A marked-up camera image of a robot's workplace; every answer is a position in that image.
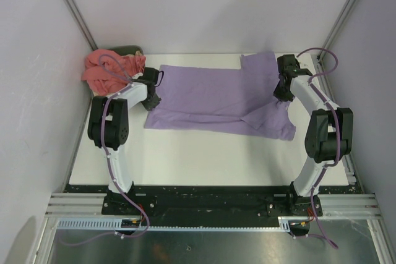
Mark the purple t shirt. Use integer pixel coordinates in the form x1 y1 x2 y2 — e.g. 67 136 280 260
145 52 296 141

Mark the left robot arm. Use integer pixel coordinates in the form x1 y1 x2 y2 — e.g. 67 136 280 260
87 67 164 215

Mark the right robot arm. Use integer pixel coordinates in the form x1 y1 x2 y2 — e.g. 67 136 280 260
273 54 353 215

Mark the dark grey plastic bin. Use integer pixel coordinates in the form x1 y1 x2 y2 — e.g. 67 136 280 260
91 44 149 98

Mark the pink t shirt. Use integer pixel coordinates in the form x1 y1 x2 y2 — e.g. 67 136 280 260
81 48 147 93

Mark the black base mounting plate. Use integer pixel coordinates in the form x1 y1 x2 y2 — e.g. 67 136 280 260
101 185 324 228

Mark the right aluminium frame post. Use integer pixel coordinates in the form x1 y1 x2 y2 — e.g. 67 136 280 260
317 0 377 64

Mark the aluminium frame post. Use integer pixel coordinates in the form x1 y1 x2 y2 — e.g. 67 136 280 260
63 0 98 51
317 0 377 64

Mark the left aluminium frame post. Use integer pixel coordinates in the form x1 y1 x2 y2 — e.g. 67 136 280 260
63 0 98 51

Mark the grey slotted cable duct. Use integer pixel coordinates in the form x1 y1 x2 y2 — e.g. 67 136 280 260
55 216 295 231

